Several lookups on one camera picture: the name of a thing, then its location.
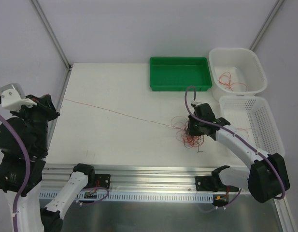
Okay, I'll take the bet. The separated red wire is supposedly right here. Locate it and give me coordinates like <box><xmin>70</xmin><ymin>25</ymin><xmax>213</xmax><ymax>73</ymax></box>
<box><xmin>233</xmin><ymin>127</ymin><xmax>257</xmax><ymax>152</ymax></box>
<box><xmin>48</xmin><ymin>93</ymin><xmax>175</xmax><ymax>128</ymax></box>

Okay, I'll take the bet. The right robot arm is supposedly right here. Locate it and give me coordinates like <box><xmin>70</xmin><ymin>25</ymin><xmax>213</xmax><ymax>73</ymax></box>
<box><xmin>187</xmin><ymin>103</ymin><xmax>290</xmax><ymax>203</ymax></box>

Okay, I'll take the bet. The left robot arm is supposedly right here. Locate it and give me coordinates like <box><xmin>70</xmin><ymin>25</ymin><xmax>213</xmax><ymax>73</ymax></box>
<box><xmin>0</xmin><ymin>94</ymin><xmax>96</xmax><ymax>232</ymax></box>

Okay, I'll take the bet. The white perforated plastic basket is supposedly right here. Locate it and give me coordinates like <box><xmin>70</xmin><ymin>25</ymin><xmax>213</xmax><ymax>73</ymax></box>
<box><xmin>219</xmin><ymin>96</ymin><xmax>285</xmax><ymax>157</ymax></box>

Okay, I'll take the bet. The green plastic tray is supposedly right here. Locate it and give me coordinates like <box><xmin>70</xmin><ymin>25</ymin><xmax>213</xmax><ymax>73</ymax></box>
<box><xmin>149</xmin><ymin>57</ymin><xmax>212</xmax><ymax>91</ymax></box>

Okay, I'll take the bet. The white solid plastic basket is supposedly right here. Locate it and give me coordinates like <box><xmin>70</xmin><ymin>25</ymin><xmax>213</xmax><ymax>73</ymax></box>
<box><xmin>208</xmin><ymin>48</ymin><xmax>268</xmax><ymax>101</ymax></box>

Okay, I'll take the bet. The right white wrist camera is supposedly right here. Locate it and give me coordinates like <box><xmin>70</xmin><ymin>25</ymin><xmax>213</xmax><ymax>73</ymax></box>
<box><xmin>190</xmin><ymin>100</ymin><xmax>202</xmax><ymax>107</ymax></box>

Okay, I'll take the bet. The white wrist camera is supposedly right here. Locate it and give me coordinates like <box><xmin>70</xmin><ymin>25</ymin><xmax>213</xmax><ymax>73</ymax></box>
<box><xmin>190</xmin><ymin>100</ymin><xmax>202</xmax><ymax>107</ymax></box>
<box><xmin>0</xmin><ymin>83</ymin><xmax>37</xmax><ymax>112</ymax></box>

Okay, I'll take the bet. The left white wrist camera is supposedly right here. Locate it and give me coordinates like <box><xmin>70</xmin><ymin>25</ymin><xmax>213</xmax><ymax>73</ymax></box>
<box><xmin>0</xmin><ymin>83</ymin><xmax>37</xmax><ymax>112</ymax></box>

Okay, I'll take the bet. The aluminium mounting rail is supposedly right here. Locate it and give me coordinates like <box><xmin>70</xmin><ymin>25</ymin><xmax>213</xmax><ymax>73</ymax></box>
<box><xmin>42</xmin><ymin>164</ymin><xmax>214</xmax><ymax>194</ymax></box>

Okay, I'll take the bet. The white slotted cable duct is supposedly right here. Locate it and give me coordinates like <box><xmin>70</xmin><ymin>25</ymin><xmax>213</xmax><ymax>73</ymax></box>
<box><xmin>39</xmin><ymin>191</ymin><xmax>214</xmax><ymax>203</ymax></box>

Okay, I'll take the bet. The left aluminium frame post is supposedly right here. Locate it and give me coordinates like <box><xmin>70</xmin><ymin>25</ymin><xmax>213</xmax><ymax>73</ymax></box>
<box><xmin>30</xmin><ymin>0</ymin><xmax>72</xmax><ymax>72</ymax></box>

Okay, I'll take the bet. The aluminium frame post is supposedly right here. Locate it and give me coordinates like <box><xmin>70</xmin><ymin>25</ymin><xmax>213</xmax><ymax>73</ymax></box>
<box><xmin>30</xmin><ymin>0</ymin><xmax>72</xmax><ymax>72</ymax></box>
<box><xmin>249</xmin><ymin>0</ymin><xmax>286</xmax><ymax>52</ymax></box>

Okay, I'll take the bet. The right aluminium frame post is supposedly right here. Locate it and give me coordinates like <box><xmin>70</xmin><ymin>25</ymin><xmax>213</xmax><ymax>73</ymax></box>
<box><xmin>249</xmin><ymin>0</ymin><xmax>286</xmax><ymax>52</ymax></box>

